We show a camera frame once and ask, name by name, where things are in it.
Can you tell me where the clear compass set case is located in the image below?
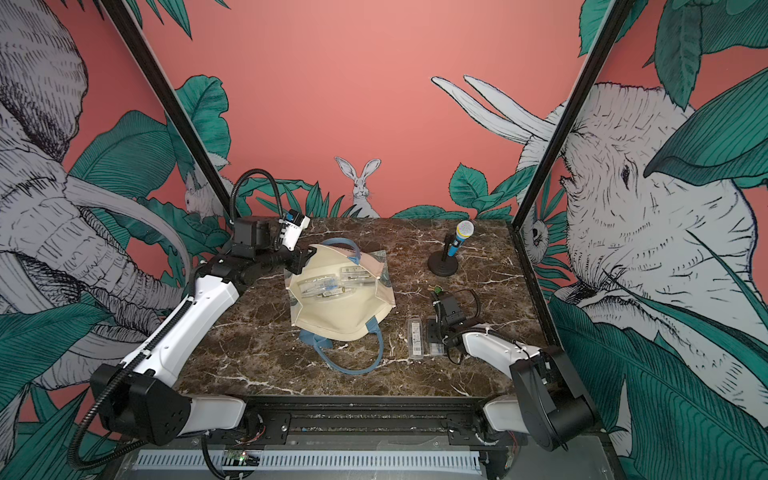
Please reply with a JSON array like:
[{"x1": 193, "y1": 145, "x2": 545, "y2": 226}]
[{"x1": 407, "y1": 317, "x2": 424, "y2": 360}]

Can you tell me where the cream canvas tote bag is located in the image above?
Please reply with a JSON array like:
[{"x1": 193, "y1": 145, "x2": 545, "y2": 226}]
[{"x1": 285, "y1": 238, "x2": 396, "y2": 376}]

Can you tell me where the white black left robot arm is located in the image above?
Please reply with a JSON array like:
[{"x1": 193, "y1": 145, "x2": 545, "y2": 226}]
[{"x1": 90, "y1": 210, "x2": 310, "y2": 445}]

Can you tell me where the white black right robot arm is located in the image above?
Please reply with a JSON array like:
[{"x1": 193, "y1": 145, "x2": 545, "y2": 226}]
[{"x1": 427, "y1": 288, "x2": 599, "y2": 451}]

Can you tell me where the blue toy microphone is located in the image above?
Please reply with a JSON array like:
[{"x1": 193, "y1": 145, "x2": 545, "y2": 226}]
[{"x1": 447, "y1": 220, "x2": 475, "y2": 257}]

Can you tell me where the white ventilation grille strip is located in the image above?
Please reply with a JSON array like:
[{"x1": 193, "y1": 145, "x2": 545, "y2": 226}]
[{"x1": 130, "y1": 449, "x2": 483, "y2": 475}]

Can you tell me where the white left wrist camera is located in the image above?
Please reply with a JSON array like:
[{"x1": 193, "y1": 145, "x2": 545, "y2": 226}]
[{"x1": 279, "y1": 209, "x2": 310, "y2": 251}]

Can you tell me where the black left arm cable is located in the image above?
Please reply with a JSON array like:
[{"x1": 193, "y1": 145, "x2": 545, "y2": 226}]
[{"x1": 229, "y1": 168, "x2": 284, "y2": 223}]

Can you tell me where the black left frame post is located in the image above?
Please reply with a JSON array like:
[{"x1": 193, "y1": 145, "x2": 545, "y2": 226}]
[{"x1": 99, "y1": 0, "x2": 232, "y2": 212}]

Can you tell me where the black frame post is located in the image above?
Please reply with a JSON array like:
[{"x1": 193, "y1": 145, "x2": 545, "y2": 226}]
[
  {"x1": 512, "y1": 0, "x2": 634, "y2": 233},
  {"x1": 99, "y1": 0, "x2": 232, "y2": 212}
]

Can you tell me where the black right frame post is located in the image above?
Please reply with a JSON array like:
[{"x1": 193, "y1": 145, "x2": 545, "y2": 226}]
[{"x1": 512, "y1": 0, "x2": 634, "y2": 233}]

